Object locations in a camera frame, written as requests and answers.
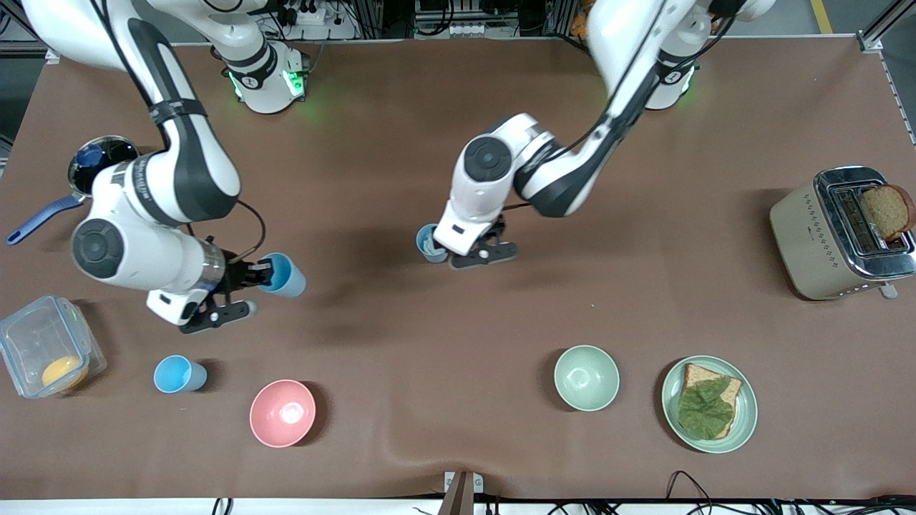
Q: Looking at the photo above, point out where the green lettuce leaf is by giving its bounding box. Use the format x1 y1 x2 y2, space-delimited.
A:
677 377 735 441

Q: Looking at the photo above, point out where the pink bowl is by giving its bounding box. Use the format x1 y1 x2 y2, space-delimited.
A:
249 379 316 448

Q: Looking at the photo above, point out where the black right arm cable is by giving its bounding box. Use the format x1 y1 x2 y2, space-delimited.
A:
100 0 267 264

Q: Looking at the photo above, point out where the dark toasted bread slice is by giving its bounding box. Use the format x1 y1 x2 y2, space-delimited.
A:
859 184 916 242

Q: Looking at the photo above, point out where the grey metal table bracket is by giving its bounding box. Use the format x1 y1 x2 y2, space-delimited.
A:
444 470 484 515

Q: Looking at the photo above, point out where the orange round food piece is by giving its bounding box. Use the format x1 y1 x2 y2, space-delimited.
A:
41 355 91 391

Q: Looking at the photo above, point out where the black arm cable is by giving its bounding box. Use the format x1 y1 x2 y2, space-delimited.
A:
100 0 267 264
501 0 738 212

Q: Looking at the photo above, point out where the pale green bowl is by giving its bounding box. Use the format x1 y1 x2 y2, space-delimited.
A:
553 345 620 412

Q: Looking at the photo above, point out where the pale green plate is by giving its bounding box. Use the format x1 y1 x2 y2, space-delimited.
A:
661 355 759 454

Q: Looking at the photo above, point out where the light blue plastic cup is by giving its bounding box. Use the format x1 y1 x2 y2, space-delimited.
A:
153 355 208 394
416 223 449 265
258 252 308 299

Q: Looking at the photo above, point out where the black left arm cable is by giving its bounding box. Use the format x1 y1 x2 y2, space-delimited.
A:
501 0 738 212

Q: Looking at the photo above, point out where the brown bread slice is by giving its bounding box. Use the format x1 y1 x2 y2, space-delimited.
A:
680 363 744 440

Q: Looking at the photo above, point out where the bag of orange buns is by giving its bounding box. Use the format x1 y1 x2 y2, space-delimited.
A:
570 0 595 38

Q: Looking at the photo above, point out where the beige chrome toaster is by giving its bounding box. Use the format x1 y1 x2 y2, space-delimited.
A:
770 166 916 302

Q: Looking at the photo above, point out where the clear plastic container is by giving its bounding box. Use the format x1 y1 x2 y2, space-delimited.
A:
0 295 108 400

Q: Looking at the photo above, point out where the steel saucepan with blue handle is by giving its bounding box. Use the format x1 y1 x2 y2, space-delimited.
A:
6 135 141 247

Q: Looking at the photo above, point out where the black looped floor cable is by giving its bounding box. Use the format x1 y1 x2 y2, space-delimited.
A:
666 470 720 503

